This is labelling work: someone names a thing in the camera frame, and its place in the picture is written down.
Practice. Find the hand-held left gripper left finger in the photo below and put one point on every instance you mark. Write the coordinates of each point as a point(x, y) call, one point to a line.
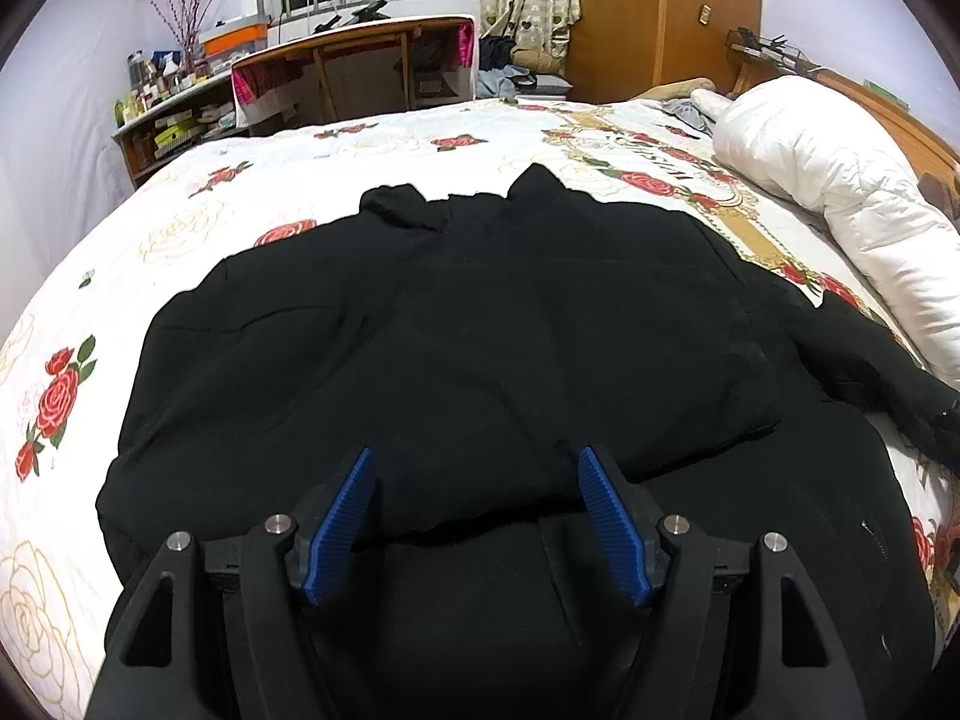
point(346, 517)

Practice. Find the wooden wardrobe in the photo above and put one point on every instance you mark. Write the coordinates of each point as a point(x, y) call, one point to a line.
point(637, 15)

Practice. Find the wooden folding table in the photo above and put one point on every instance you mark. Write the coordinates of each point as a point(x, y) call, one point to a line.
point(352, 34)

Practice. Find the grey cloth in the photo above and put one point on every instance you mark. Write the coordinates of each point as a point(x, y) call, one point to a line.
point(686, 116)

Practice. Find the black jacket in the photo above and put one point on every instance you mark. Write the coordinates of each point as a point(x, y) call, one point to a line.
point(487, 315)

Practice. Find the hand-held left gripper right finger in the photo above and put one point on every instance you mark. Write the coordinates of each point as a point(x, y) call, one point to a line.
point(609, 517)

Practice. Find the white puffy duvet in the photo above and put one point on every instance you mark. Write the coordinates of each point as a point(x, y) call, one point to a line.
point(825, 165)

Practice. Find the cluttered wooden shelf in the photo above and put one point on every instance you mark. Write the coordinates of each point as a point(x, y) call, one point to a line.
point(146, 146)

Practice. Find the pink blossom branches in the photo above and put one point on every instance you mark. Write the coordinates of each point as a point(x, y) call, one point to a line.
point(184, 22)

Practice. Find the orange and white box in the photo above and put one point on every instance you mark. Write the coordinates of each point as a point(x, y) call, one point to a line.
point(236, 39)

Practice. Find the floral rose bedsheet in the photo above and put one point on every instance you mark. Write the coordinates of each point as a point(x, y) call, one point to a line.
point(300, 180)

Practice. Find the wooden headboard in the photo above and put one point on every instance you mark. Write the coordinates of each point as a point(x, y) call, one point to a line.
point(904, 118)

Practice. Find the pile of dark clothes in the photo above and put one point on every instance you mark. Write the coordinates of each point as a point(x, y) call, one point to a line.
point(510, 64)

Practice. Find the beige pillow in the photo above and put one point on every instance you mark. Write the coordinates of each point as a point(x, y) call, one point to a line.
point(675, 88)

